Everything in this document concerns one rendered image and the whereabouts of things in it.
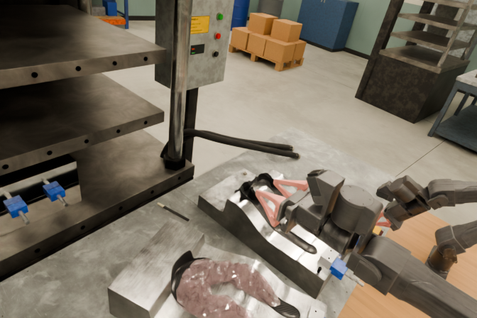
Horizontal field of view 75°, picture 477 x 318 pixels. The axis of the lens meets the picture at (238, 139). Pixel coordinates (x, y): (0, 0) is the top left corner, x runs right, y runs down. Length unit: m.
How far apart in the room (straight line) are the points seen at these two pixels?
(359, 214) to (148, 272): 0.54
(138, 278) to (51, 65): 0.61
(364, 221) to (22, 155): 0.91
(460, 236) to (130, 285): 0.98
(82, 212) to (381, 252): 0.95
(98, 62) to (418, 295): 0.97
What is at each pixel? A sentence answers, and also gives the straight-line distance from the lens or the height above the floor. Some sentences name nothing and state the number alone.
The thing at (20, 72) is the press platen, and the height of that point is 1.28.
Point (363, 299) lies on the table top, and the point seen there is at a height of 0.80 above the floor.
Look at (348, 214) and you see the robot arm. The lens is 0.57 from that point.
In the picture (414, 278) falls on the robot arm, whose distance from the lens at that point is 0.60.
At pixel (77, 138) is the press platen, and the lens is 1.12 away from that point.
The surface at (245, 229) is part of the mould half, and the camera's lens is 1.05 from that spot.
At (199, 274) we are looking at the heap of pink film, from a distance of 0.89.
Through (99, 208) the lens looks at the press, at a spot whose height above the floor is 0.79.
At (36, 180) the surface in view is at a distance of 1.13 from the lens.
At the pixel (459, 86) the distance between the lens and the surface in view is 4.47.
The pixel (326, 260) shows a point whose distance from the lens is 0.98.
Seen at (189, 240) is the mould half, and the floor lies 0.91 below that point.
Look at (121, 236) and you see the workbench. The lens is 1.10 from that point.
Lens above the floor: 1.62
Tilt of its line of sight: 30 degrees down
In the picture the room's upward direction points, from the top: 10 degrees clockwise
